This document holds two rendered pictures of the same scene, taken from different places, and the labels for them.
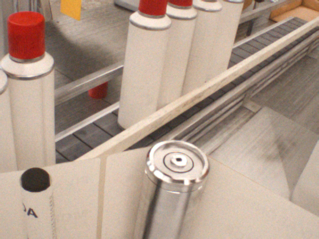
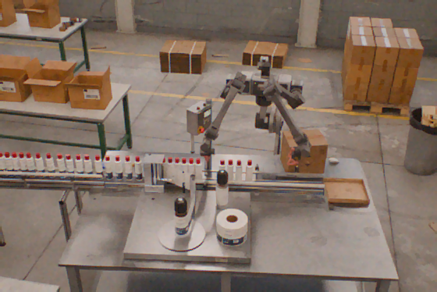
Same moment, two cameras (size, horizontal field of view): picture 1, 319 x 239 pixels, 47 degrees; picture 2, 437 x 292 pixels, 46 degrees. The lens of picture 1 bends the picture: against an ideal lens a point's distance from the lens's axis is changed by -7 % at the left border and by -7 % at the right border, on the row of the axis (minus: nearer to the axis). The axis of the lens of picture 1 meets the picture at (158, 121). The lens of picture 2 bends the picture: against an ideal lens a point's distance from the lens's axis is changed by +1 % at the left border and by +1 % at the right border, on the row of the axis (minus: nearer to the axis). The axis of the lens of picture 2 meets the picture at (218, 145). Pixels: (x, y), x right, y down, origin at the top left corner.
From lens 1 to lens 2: 346 cm
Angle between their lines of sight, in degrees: 49
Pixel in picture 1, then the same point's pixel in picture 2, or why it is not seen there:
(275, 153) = (235, 197)
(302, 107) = (269, 201)
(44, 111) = (197, 170)
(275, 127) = (243, 195)
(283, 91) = (272, 197)
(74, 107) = not seen: hidden behind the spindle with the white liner
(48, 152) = (198, 176)
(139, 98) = not seen: hidden behind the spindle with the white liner
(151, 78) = not seen: hidden behind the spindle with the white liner
